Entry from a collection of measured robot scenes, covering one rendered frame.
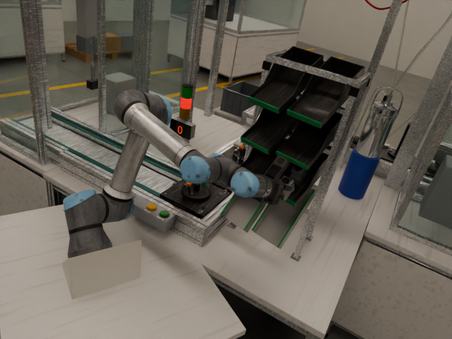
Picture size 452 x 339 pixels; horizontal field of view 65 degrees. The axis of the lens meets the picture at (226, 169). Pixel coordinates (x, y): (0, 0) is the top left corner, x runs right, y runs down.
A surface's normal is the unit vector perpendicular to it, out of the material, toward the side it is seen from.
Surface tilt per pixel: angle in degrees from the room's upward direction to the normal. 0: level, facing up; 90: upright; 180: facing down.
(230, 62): 90
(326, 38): 90
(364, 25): 90
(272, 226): 45
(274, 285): 0
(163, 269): 0
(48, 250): 0
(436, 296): 90
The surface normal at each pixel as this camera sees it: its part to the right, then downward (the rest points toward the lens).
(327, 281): 0.16, -0.85
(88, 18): 0.85, 0.37
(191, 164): -0.54, 0.01
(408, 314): -0.50, 0.36
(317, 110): -0.12, -0.65
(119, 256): 0.51, 0.51
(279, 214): -0.34, -0.39
